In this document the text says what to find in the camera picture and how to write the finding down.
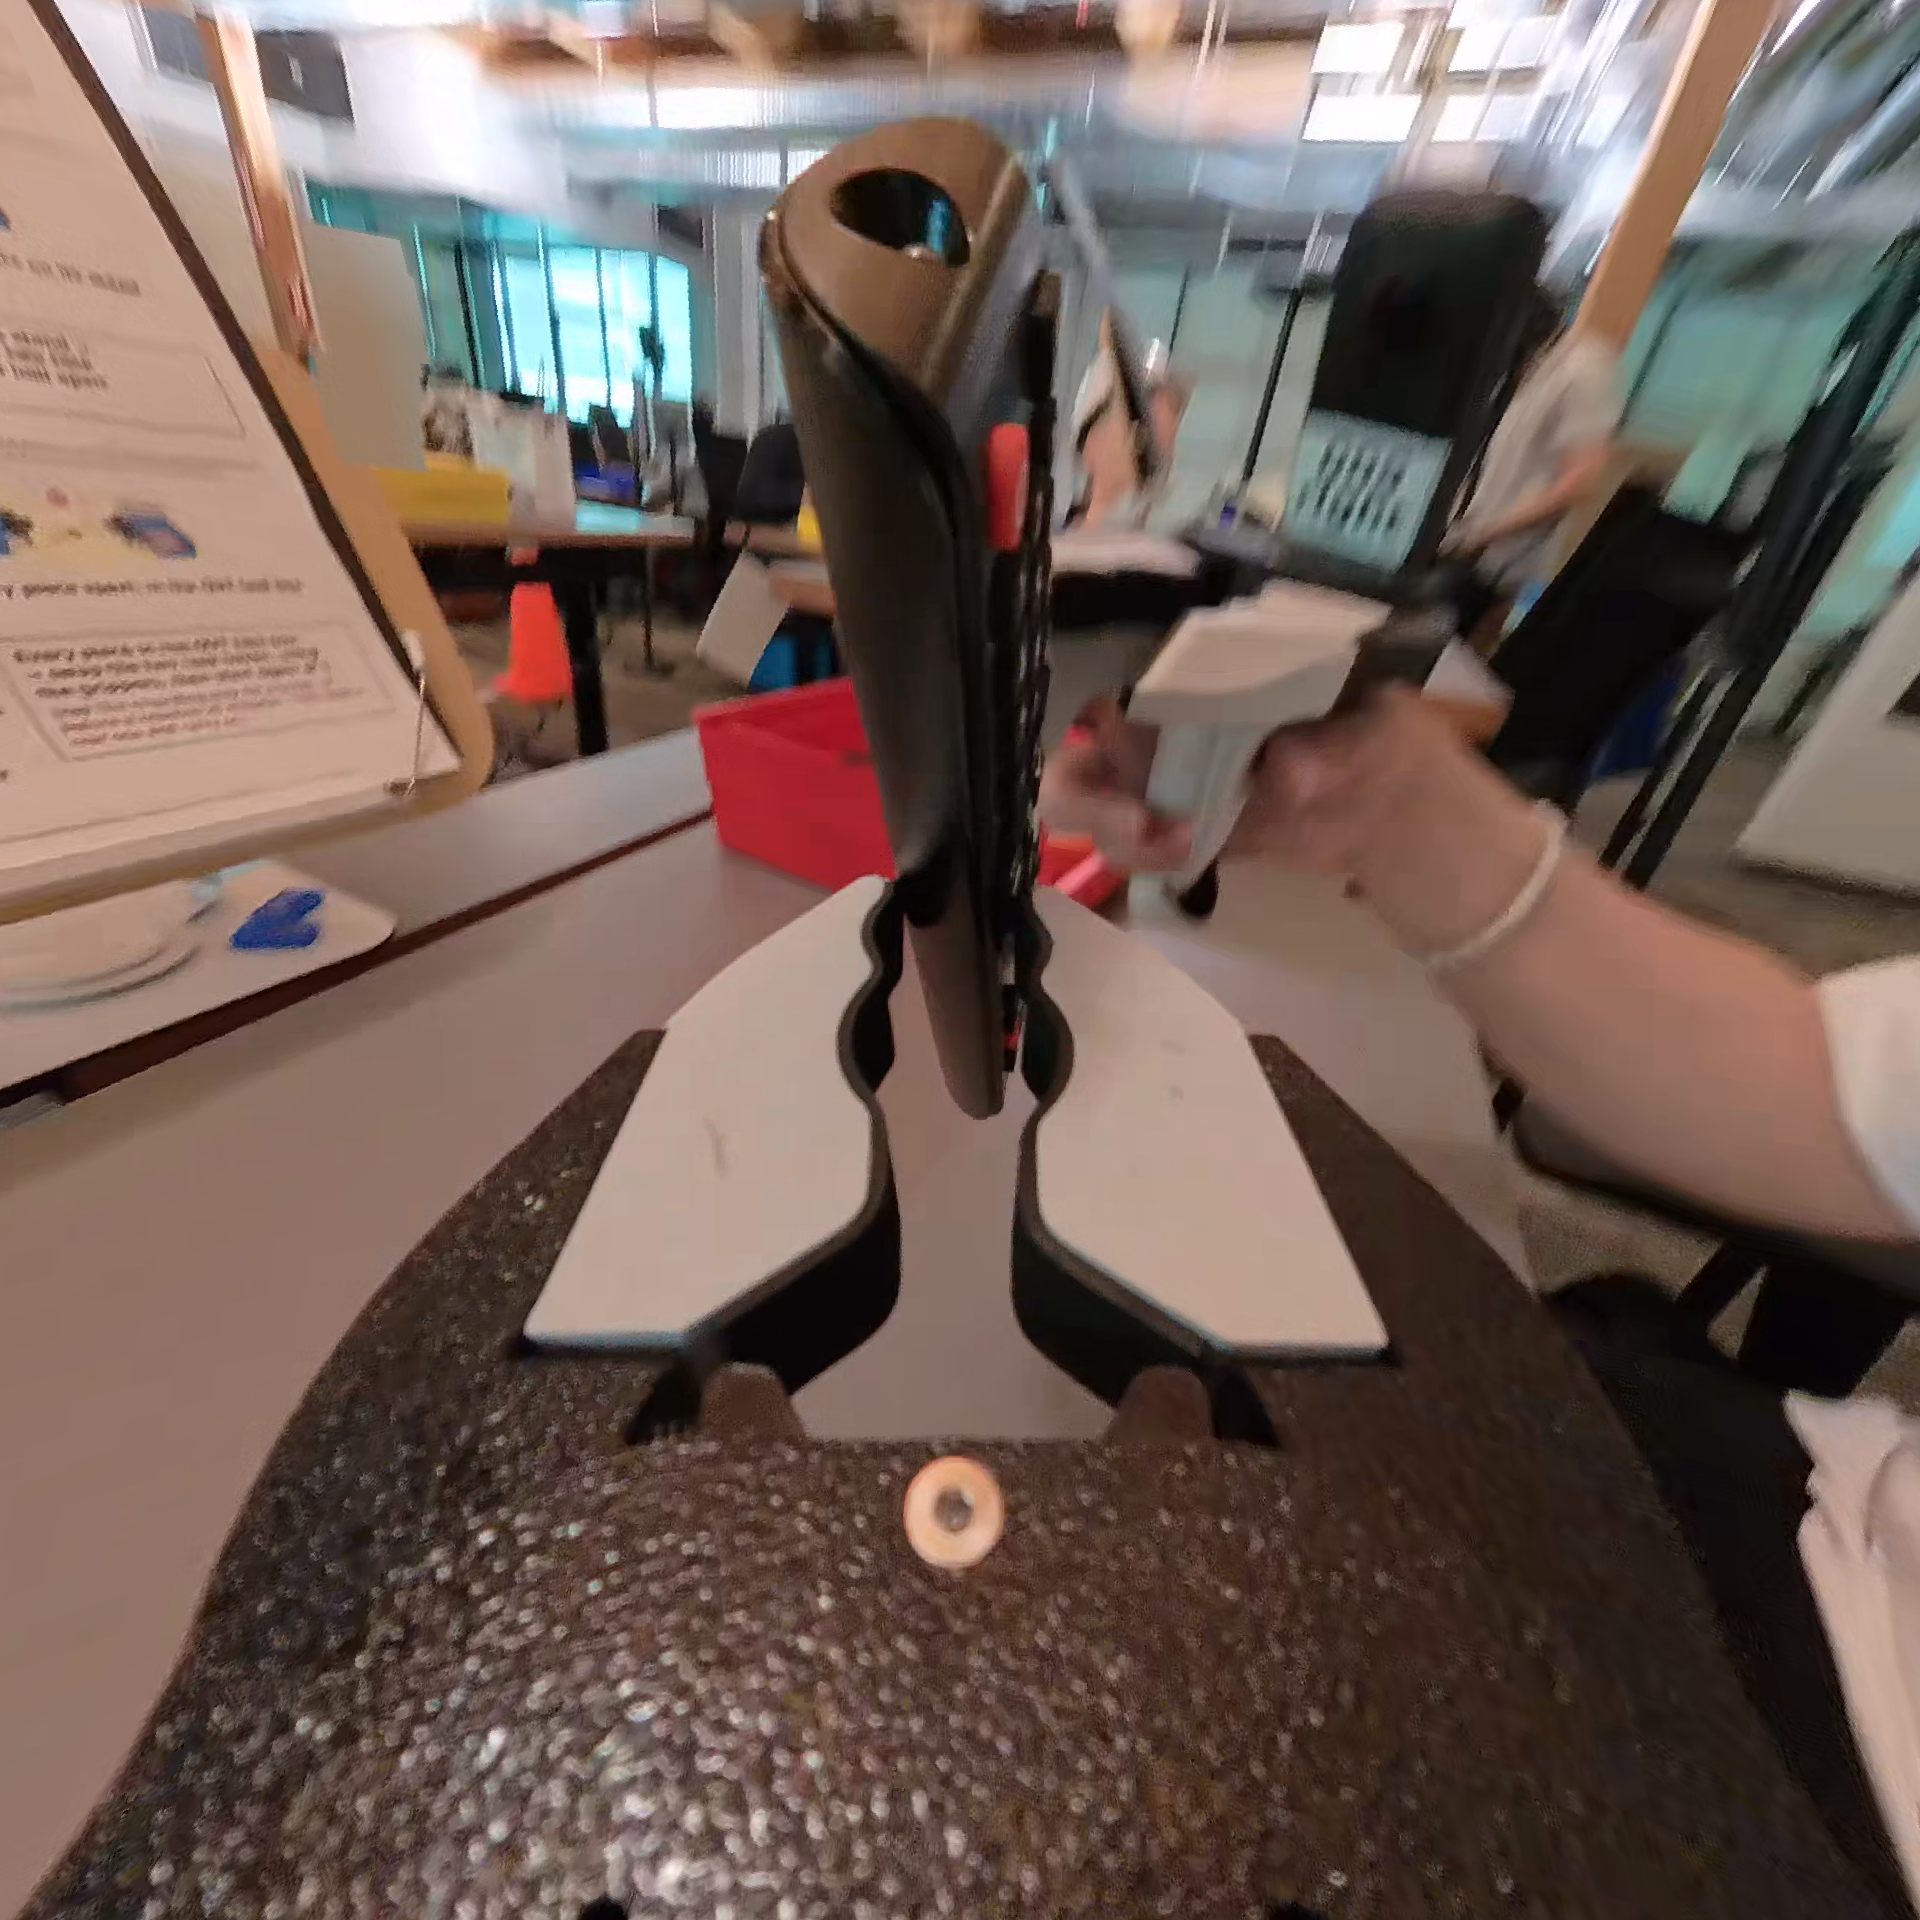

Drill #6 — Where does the wooden diagonal post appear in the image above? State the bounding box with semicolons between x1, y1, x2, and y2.
1574;0;1771;347

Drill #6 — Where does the white pearl bracelet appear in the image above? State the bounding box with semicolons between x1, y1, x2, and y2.
1427;804;1570;985

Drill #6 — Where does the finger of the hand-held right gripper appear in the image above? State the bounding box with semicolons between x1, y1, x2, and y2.
1126;585;1402;736

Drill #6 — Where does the wood-edged work table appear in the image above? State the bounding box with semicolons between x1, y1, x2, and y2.
392;496;698;759

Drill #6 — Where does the orange traffic cone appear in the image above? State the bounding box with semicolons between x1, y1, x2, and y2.
490;580;578;706

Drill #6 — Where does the black remote control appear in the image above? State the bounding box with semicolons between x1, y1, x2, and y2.
756;114;1072;1120

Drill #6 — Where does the red plastic bin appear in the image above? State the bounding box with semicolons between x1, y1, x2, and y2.
698;676;1126;913

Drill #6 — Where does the person's right forearm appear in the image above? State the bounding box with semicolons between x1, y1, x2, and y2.
1473;855;1876;1248

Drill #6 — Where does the white round disc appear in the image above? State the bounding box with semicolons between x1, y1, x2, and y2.
0;881;206;1009

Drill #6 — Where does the stack of yellow bins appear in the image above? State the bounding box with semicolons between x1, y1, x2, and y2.
374;459;520;529

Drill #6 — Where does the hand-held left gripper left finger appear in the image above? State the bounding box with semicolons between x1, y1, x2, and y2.
526;881;904;1407

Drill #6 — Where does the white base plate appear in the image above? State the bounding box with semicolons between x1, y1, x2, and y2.
0;855;397;1098

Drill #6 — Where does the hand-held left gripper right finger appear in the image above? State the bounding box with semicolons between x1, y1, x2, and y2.
1014;897;1395;1412

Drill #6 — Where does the printed instruction sheet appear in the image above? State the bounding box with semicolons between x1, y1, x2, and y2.
0;0;452;874

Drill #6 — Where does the person's right hand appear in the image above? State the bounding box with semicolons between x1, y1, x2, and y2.
1044;686;1562;977

